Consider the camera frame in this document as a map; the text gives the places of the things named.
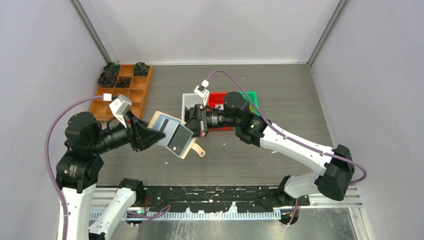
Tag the dark bundle middle centre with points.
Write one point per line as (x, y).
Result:
(124, 82)

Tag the aluminium rail frame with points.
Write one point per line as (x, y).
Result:
(103, 195)

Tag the white plastic bin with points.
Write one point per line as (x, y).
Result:
(188, 101)

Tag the red plastic bin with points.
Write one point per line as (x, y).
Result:
(216, 101)

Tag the dark bundle top left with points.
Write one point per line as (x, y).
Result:
(113, 67)

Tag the dark bundle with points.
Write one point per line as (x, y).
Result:
(113, 67)
(140, 69)
(124, 82)
(106, 80)

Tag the green plastic bin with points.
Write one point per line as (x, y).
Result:
(251, 97)

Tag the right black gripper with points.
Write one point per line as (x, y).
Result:
(198, 128)

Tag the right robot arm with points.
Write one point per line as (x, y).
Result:
(332, 168)

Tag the dark bundle top right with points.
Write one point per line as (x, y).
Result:
(140, 69)

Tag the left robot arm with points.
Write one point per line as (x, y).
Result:
(78, 170)

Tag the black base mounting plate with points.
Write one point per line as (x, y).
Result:
(209, 199)

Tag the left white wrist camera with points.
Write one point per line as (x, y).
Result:
(119, 106)

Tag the dark bundle middle left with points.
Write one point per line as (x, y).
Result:
(106, 80)

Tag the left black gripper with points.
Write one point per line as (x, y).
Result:
(141, 135)

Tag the white magnetic stripe card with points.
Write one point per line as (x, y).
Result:
(177, 136)

